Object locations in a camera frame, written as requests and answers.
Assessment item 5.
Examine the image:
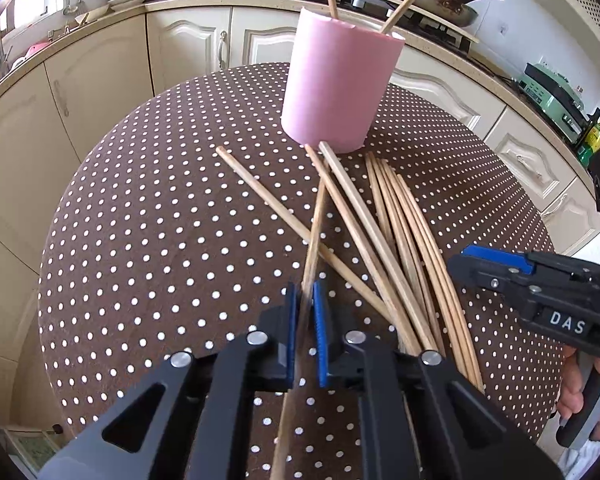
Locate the black gas stove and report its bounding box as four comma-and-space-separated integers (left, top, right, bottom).
247, 0, 473, 56

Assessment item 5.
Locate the white bowl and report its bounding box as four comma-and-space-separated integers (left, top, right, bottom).
72, 10, 111, 28

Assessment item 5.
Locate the green countertop appliance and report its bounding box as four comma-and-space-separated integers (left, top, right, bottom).
512, 62, 593, 141

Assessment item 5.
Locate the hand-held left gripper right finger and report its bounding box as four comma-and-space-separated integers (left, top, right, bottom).
312, 280, 567, 480

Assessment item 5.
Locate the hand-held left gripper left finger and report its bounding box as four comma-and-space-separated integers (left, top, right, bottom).
37, 282, 301, 480

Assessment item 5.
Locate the person's right hand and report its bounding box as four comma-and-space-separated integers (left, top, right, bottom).
557, 347, 600, 442

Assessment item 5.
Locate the beige kitchen countertop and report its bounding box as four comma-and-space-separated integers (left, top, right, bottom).
0, 0, 596, 181

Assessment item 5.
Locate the round table, brown dotted cloth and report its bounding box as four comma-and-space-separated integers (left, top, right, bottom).
37, 62, 566, 480

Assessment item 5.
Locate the steel frying pan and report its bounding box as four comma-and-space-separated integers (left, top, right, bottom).
390, 0, 505, 28

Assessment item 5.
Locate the pink cup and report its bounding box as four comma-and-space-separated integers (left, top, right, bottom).
281, 9, 406, 153

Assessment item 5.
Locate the yellow-green bottle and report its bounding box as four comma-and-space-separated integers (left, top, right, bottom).
582, 120, 600, 163

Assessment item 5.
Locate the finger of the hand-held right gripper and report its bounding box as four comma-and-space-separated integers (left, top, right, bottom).
461, 244, 600, 286
446, 254, 546, 313

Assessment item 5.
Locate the pile of wooden chopsticks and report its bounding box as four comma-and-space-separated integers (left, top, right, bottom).
216, 141, 485, 468

